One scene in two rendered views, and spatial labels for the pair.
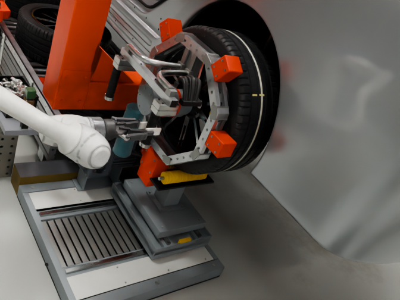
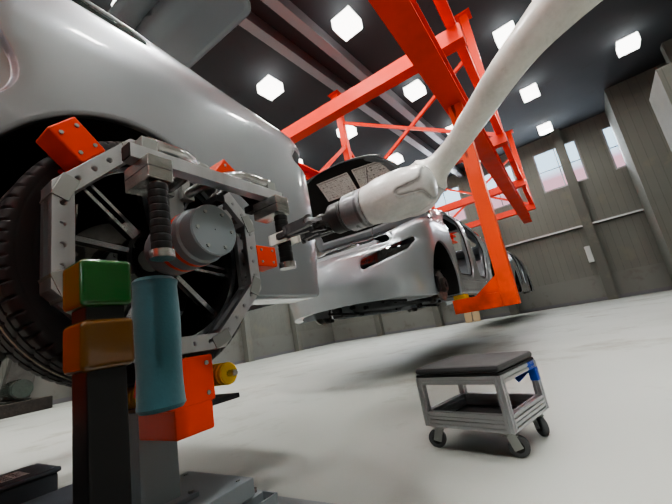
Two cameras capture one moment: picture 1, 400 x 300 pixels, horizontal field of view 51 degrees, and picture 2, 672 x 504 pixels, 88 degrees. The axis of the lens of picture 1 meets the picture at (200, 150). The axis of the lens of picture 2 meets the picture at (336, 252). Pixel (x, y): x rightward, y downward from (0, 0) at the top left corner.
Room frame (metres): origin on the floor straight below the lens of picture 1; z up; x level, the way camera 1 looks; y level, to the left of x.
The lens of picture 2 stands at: (1.42, 1.11, 0.57)
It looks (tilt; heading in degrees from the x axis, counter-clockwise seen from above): 13 degrees up; 260
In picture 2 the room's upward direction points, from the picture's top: 10 degrees counter-clockwise
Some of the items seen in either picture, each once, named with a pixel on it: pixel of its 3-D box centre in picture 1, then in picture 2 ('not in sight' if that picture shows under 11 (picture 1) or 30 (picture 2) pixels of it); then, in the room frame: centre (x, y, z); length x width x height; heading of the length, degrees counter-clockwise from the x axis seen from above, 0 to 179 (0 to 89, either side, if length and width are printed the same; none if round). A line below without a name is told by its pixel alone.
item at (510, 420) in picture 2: not in sight; (482, 398); (0.61, -0.44, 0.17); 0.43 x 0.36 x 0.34; 122
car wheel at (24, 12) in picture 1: (64, 36); not in sight; (2.90, 1.27, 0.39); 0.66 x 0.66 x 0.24
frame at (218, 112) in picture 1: (178, 100); (173, 249); (1.68, 0.17, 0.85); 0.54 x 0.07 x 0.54; 48
